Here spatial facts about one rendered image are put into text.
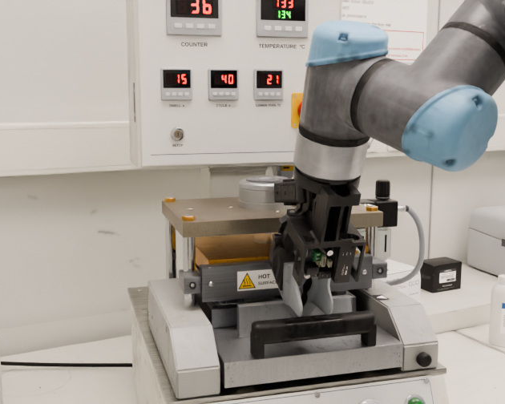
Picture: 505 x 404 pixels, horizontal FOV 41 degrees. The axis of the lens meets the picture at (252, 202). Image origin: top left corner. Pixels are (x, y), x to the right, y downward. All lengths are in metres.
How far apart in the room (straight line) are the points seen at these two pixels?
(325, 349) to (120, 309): 0.77
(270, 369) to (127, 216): 0.75
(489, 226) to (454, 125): 1.28
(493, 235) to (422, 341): 1.00
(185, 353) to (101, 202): 0.71
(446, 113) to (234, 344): 0.39
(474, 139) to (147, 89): 0.56
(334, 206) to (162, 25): 0.46
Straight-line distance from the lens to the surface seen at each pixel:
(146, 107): 1.02
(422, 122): 0.58
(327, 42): 0.64
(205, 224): 0.82
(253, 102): 1.05
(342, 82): 0.64
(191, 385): 0.77
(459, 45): 0.62
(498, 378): 1.34
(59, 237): 1.42
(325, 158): 0.67
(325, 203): 0.68
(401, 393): 0.85
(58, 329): 1.47
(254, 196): 0.90
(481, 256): 1.88
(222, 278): 0.83
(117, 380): 1.28
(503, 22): 0.63
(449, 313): 1.54
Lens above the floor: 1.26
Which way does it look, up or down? 9 degrees down
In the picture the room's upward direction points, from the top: straight up
